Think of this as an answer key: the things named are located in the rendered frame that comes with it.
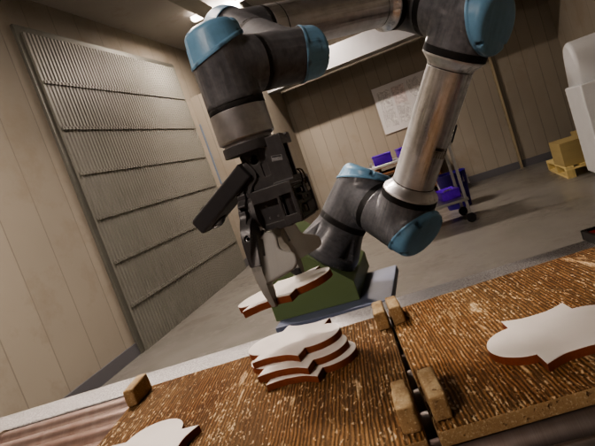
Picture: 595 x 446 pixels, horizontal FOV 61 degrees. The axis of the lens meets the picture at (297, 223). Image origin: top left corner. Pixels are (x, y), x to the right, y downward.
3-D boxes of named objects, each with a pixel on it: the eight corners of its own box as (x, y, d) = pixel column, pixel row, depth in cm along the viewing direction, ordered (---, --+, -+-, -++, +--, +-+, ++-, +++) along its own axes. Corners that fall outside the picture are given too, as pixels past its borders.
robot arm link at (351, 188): (343, 210, 127) (367, 161, 124) (381, 236, 119) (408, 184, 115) (312, 203, 119) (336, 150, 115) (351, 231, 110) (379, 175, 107)
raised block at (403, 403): (396, 404, 51) (387, 380, 50) (413, 399, 50) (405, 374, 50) (403, 438, 45) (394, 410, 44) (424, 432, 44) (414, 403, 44)
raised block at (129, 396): (142, 390, 82) (136, 374, 81) (153, 387, 81) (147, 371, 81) (127, 409, 76) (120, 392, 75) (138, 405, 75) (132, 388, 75)
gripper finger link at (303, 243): (333, 272, 72) (305, 223, 67) (296, 280, 74) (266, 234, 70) (335, 257, 74) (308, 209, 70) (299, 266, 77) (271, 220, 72)
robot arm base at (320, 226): (307, 234, 130) (324, 200, 128) (359, 263, 127) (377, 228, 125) (289, 245, 116) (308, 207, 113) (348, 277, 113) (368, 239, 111)
